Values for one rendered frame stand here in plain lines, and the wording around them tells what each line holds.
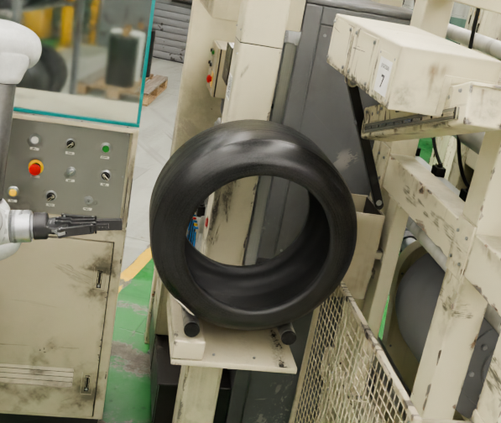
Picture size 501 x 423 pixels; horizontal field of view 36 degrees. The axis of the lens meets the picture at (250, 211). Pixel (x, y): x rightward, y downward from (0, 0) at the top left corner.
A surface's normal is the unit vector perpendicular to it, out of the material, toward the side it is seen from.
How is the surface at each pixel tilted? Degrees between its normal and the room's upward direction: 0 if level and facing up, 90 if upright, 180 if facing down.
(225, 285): 35
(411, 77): 90
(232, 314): 101
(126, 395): 0
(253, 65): 90
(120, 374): 0
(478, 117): 72
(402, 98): 90
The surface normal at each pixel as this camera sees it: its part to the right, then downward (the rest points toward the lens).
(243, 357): 0.17, -0.93
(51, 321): 0.12, 0.39
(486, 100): 0.18, 0.05
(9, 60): 0.65, 0.41
